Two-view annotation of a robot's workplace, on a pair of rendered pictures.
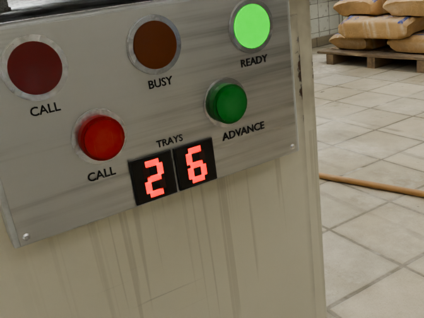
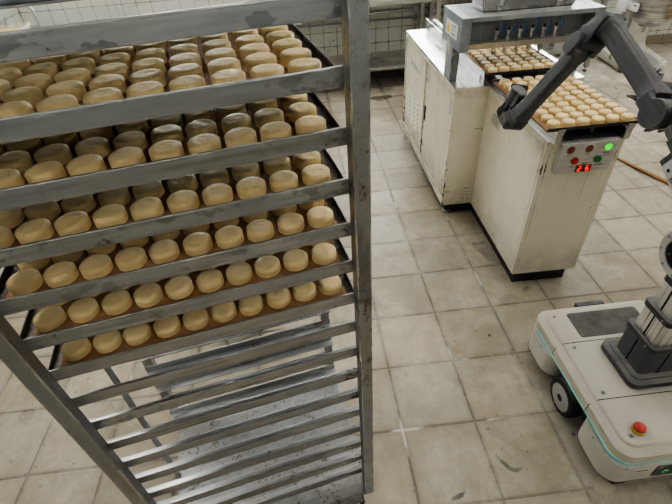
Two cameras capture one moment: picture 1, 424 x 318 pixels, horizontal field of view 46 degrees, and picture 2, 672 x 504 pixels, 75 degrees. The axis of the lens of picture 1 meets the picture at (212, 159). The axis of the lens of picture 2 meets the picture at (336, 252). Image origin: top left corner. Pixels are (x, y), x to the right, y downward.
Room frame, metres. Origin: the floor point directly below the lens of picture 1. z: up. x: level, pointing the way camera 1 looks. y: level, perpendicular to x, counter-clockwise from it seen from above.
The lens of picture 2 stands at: (-1.58, 0.30, 1.71)
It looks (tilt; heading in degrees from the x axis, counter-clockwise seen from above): 40 degrees down; 26
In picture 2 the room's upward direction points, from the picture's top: 4 degrees counter-clockwise
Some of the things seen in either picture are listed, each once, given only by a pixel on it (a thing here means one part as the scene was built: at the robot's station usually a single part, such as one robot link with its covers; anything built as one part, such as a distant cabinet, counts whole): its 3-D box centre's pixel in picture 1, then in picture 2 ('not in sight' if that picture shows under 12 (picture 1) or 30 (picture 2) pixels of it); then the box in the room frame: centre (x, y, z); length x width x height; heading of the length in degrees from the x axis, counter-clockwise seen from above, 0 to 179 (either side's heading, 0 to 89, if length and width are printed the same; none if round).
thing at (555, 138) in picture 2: not in sight; (477, 63); (1.16, 0.62, 0.87); 2.01 x 0.03 x 0.07; 28
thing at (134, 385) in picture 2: not in sight; (222, 357); (-1.18, 0.78, 0.96); 0.64 x 0.03 x 0.03; 130
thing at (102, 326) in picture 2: not in sight; (200, 297); (-1.18, 0.78, 1.14); 0.64 x 0.03 x 0.03; 130
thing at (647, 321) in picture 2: not in sight; (650, 345); (-0.25, -0.29, 0.36); 0.13 x 0.13 x 0.40; 29
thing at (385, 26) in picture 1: (385, 24); not in sight; (4.06, -1.53, 0.32); 0.72 x 0.42 x 0.17; 33
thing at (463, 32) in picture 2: not in sight; (514, 41); (1.13, 0.44, 1.01); 0.72 x 0.33 x 0.34; 118
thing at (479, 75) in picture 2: not in sight; (449, 46); (1.45, 0.85, 0.88); 1.28 x 0.01 x 0.07; 28
